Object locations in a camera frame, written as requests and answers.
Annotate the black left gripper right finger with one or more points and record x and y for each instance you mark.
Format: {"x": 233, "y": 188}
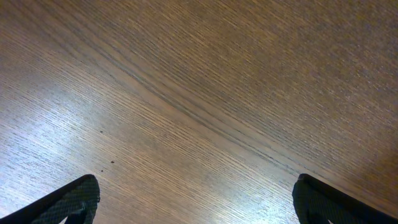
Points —
{"x": 317, "y": 202}

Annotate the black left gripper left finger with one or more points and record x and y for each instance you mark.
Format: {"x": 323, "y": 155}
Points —
{"x": 75, "y": 202}

